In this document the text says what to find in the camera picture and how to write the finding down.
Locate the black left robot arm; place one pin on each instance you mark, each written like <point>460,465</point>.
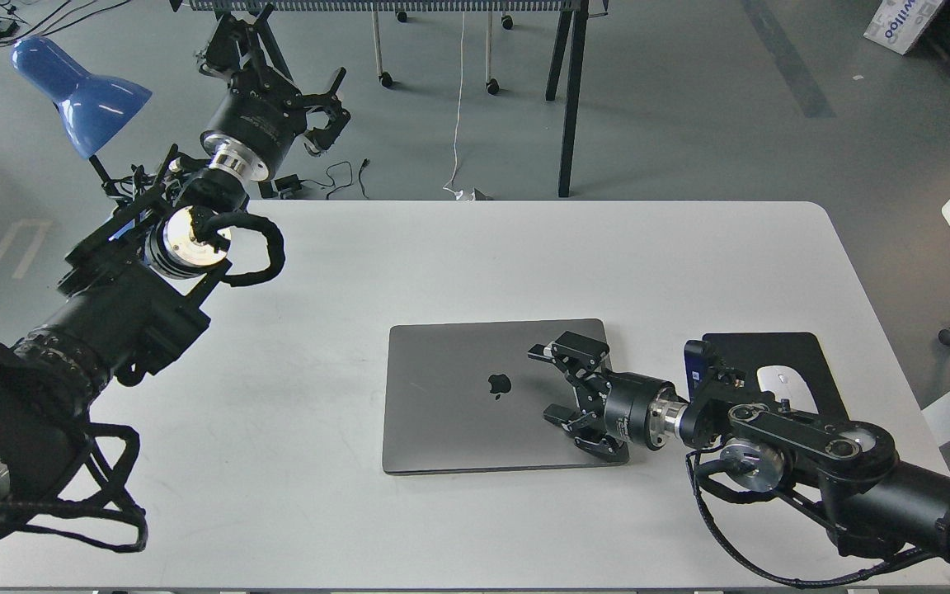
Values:
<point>135,285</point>

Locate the black power adapter with cable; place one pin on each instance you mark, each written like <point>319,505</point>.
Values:
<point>292,187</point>

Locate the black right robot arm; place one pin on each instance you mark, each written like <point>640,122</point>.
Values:
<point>748,446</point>

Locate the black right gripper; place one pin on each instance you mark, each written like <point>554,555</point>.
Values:
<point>632,403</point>

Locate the grey laptop notebook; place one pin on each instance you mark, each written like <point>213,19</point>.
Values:
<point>465,397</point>

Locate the white cardboard box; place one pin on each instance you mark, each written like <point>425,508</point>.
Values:
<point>898,25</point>

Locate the black mouse pad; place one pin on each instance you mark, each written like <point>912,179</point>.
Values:
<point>799,351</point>

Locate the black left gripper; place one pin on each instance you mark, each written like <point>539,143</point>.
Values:
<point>257,122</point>

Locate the white computer mouse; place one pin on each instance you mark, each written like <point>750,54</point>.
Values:
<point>787,385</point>

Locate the blue desk lamp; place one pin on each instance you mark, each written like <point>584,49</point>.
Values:
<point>93,108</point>

